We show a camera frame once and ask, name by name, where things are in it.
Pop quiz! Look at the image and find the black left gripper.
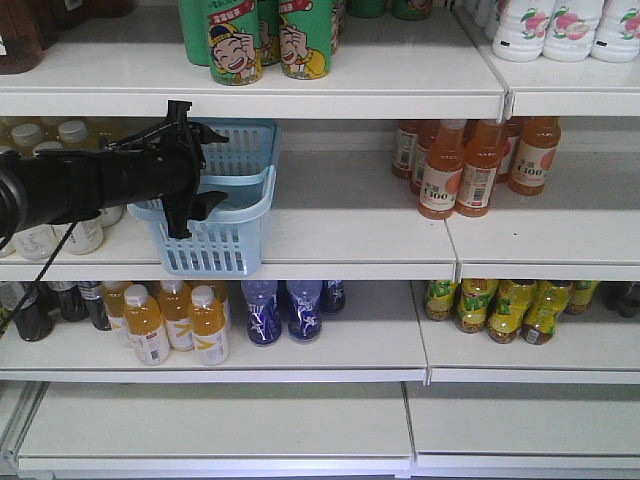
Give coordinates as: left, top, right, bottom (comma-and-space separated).
151, 100, 229, 238

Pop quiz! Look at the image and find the light blue plastic basket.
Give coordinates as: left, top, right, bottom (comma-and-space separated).
128, 117, 281, 279

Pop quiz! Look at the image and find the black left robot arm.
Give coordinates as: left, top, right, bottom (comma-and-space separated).
1, 100, 228, 239

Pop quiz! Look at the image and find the coke plastic bottle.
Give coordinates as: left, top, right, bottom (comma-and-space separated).
600, 281, 639, 318

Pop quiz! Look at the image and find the green cartoon drink can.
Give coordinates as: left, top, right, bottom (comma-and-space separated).
278, 0, 332, 80
202, 0, 262, 86

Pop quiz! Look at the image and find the orange juice bottle white label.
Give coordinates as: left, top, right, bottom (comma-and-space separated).
157, 280, 194, 351
189, 285, 230, 366
124, 284, 170, 366
102, 281, 133, 348

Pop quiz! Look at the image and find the blue sports drink bottle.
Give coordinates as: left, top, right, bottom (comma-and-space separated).
286, 280, 322, 342
320, 280, 346, 314
241, 280, 281, 346

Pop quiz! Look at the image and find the dark drink bottle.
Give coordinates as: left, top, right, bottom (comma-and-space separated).
1, 281, 53, 342
78, 281, 111, 331
47, 281, 88, 322

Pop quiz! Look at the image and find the orange C100 juice bottle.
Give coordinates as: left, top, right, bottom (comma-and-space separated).
418, 119, 466, 220
454, 120, 505, 217
507, 116, 561, 196

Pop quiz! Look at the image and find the yellow lemon tea bottle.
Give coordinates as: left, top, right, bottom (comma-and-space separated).
487, 279, 537, 344
565, 280, 600, 315
424, 280, 459, 321
520, 280, 573, 345
456, 278, 499, 333

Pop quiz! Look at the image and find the white peach drink bottle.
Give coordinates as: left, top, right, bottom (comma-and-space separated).
542, 0, 604, 62
492, 0, 554, 63
591, 0, 639, 63

